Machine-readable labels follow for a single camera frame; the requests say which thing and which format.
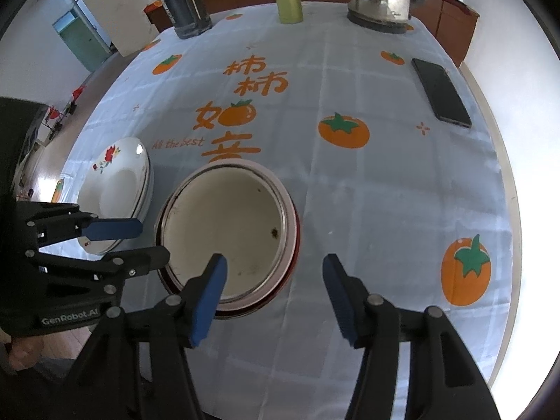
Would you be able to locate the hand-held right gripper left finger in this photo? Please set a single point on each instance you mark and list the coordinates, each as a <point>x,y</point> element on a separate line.
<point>210,297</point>

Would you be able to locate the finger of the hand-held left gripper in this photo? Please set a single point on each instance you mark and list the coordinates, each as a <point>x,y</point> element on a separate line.
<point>113,229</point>
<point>131,262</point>

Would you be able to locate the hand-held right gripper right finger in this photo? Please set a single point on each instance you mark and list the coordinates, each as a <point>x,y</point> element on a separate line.
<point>339,302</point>

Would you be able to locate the red flower white plate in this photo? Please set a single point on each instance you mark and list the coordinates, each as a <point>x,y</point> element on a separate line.
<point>118,183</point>

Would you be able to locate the pink flower rimmed plate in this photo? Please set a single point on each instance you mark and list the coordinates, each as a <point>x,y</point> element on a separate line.
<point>147,192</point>

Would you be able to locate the pink plastic bowl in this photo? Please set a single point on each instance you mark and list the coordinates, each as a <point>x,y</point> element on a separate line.
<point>298,245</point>

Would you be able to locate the person's left hand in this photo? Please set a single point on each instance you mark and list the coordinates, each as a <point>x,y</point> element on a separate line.
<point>24,354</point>

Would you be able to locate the persimmon printed tablecloth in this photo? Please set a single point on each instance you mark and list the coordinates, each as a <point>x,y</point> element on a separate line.
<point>372,205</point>

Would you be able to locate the red folding chair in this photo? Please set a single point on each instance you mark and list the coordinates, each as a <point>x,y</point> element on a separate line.
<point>54,120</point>

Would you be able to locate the green door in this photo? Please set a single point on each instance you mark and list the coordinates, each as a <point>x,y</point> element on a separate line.
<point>81,41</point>

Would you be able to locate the black smartphone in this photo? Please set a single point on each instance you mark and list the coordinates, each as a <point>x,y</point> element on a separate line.
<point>442,92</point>

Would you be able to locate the black steel thermos flask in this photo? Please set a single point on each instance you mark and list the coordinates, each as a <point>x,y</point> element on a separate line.
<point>183,4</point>

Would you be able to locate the brown wooden sideboard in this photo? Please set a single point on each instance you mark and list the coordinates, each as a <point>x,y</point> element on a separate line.
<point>450,22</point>

